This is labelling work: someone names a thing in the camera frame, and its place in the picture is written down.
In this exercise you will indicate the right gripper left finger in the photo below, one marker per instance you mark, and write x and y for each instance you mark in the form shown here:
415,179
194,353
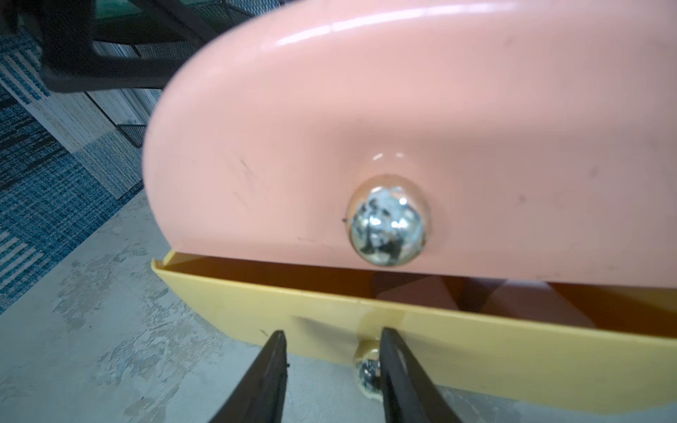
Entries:
260,395

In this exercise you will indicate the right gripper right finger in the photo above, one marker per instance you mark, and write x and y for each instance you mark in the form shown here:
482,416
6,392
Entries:
409,395

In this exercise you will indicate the yellow drawer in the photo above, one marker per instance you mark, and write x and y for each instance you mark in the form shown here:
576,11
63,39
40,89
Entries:
625,362

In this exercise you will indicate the pink plug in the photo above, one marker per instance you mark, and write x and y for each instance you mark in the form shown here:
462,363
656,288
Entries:
529,300

